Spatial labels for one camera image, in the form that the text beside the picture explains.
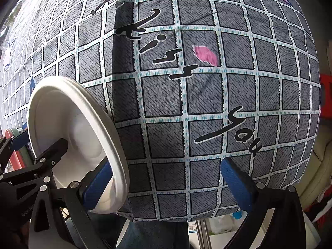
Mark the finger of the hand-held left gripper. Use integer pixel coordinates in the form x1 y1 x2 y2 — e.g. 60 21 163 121
33 138 69 182
0 128 29 166

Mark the red plastic stool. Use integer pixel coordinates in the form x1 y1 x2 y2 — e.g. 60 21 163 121
320 74 332 115

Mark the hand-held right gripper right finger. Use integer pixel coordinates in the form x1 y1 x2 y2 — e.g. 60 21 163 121
220 158 309 249

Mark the grey checked star tablecloth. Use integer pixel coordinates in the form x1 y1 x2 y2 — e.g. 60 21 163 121
0 0 322 222

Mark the person's leg in jeans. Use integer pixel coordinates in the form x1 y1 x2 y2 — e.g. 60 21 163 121
114 213 190 249

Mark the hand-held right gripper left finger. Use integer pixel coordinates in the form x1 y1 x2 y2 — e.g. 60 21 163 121
28 157 116 249

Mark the metal table leg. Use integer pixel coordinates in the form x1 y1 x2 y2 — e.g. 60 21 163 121
197 219 208 249

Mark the white bowl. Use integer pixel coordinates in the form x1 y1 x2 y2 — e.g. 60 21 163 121
27 76 130 214

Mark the beige cushion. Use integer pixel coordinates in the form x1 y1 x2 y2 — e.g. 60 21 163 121
298 127 332 208

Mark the white jug blue cap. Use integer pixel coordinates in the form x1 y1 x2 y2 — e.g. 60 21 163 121
207 210 249 236

